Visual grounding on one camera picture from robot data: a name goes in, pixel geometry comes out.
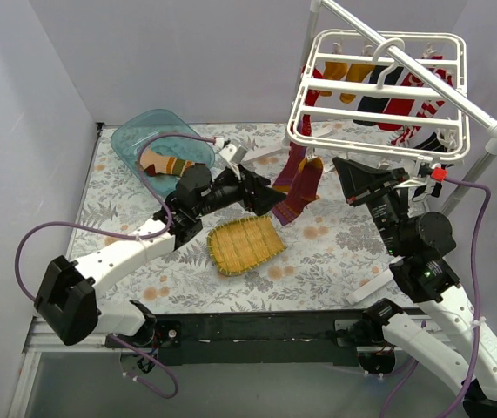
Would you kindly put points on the white clip sock hanger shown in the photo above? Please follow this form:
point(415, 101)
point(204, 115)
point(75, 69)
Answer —
point(353, 99)

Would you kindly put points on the black white striped sock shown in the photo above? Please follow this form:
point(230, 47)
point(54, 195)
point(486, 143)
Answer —
point(436, 142)

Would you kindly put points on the beige striped sock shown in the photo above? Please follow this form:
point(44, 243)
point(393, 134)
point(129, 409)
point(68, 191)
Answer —
point(154, 164)

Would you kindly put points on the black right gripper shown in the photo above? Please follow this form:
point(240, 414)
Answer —
point(374, 187)

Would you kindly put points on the maroon sock with orange cuff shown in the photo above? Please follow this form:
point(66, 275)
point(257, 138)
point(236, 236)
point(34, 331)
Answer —
point(302, 192)

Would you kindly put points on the woven bamboo tray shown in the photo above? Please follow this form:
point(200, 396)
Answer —
point(241, 245)

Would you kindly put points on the red sock with white pattern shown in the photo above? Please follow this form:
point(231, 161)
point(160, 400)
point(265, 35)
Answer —
point(400, 106)

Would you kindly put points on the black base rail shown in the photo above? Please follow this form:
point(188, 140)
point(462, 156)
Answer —
point(330, 336)

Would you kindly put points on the red white striped sock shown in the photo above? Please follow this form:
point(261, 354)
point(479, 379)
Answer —
point(312, 96)
point(428, 109)

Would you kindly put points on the white drying rack stand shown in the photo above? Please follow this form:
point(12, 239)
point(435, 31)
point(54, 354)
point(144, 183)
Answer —
point(329, 19)

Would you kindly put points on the maroon purple striped sock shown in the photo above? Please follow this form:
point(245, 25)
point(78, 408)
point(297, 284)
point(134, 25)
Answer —
point(296, 156)

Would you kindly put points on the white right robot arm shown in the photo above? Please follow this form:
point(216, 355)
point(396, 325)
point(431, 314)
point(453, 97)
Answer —
point(468, 365)

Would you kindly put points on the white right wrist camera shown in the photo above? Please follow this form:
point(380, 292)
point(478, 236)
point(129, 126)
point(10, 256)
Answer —
point(426, 175)

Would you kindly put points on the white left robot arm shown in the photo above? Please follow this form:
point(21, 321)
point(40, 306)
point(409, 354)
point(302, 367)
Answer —
point(69, 296)

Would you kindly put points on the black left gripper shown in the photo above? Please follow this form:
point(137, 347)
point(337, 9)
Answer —
point(245, 187)

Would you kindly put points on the teal transparent plastic basin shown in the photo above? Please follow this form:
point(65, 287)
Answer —
point(163, 132)

